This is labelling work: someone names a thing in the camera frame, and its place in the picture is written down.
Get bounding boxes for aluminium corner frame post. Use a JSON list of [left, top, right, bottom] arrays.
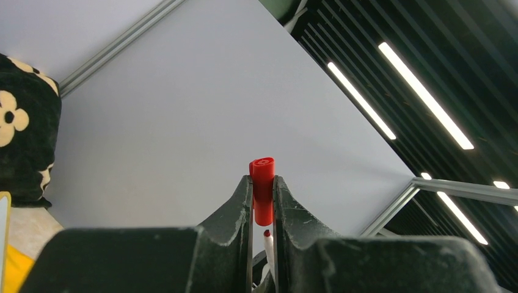
[[60, 0, 185, 99]]

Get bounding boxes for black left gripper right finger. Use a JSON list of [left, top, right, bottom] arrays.
[[273, 176, 500, 292]]

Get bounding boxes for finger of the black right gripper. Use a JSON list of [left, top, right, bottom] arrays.
[[252, 250, 276, 293]]

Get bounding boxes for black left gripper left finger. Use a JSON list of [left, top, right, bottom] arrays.
[[20, 175, 252, 292]]

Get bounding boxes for red marker cap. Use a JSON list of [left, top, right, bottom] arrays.
[[249, 157, 275, 226]]

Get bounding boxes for yellow framed whiteboard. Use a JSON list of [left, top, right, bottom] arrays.
[[0, 191, 11, 292]]

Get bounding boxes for black floral pillow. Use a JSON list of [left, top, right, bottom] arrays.
[[1, 54, 62, 209]]

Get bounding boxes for yellow zippered fabric pouch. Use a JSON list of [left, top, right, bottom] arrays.
[[2, 245, 35, 293]]

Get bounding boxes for ceiling light strips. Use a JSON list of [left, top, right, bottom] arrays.
[[327, 42, 518, 246]]

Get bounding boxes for red capped white marker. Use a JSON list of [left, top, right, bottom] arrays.
[[263, 230, 275, 281]]

